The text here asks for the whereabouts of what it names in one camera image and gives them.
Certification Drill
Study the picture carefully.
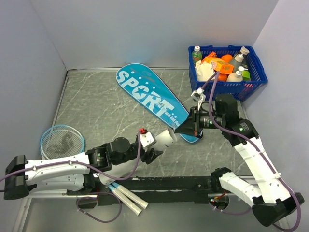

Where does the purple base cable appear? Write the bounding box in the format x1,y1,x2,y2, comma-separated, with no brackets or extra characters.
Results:
76,188,122,222
209,203,253,216

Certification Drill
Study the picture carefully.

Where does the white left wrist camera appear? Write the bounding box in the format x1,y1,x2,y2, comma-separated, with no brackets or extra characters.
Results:
139,128,156,148

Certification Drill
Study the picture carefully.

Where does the blue badminton racket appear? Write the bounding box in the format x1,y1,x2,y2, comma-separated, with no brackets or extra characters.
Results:
41,125,148,215
40,124,149,210

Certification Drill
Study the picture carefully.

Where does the grey pump bottle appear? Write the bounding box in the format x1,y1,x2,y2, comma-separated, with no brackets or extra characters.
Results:
229,46,250,73

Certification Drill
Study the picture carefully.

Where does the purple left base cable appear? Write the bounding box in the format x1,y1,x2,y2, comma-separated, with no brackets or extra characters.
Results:
76,188,122,222

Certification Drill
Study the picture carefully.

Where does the orange fruit front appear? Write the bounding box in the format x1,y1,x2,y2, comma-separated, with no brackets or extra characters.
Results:
218,73,228,82

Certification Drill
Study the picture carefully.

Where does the aluminium frame rail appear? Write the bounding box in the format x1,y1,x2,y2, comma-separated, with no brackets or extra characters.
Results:
23,175,280,199

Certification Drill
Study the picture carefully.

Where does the cream pump lotion bottle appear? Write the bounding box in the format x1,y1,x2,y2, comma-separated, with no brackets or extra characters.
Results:
226,66,245,82

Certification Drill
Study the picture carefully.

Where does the cream paper bag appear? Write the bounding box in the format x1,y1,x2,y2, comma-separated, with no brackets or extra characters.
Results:
195,60,215,82

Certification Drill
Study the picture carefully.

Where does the green drink bottle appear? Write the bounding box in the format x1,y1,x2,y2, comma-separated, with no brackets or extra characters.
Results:
192,46,202,64

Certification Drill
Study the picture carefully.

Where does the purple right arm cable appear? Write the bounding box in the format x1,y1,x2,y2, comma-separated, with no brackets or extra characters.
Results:
201,72,302,231

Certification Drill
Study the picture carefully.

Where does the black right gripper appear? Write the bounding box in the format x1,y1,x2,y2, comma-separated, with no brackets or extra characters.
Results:
175,105,225,135

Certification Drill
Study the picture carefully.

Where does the orange fruit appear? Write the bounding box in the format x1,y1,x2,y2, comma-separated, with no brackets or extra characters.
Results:
218,73,228,82
221,54,233,63

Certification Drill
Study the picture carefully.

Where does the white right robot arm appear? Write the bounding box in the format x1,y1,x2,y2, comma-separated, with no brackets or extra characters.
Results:
175,90,305,227

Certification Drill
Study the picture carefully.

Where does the orange snack box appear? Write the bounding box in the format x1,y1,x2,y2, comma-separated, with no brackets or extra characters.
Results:
202,57,234,74

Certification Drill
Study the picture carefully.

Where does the white shuttlecock tube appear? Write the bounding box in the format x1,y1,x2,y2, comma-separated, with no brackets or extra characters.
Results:
99,128,177,185

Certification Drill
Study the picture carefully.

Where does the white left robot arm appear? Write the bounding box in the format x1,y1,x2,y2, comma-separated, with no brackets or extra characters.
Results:
1,135,165,200

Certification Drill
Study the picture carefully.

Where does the blue badminton racket upper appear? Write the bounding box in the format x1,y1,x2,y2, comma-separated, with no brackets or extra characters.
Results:
40,124,149,210

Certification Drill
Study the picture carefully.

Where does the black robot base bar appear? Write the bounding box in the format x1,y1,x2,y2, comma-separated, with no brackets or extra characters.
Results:
66,175,239,206

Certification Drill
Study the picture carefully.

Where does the green carton box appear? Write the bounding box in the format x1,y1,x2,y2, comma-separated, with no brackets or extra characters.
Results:
242,70,251,81

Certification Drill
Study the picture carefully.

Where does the orange fruit back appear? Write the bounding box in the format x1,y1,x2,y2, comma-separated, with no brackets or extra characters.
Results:
221,54,233,63

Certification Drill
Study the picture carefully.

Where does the blue sport racket bag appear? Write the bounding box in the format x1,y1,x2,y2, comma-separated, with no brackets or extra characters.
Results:
116,63,189,129

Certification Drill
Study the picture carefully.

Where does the small orange packet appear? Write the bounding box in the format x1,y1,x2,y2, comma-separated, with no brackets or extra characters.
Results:
207,51,217,57

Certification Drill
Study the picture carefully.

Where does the blue plastic shopping basket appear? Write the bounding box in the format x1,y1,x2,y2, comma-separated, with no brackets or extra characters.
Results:
188,45,268,101

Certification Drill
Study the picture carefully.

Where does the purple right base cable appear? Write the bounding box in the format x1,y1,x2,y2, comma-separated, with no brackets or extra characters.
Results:
209,203,253,216

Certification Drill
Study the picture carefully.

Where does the blue badminton racket lower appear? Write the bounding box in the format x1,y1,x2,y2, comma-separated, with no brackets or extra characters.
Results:
41,125,148,215

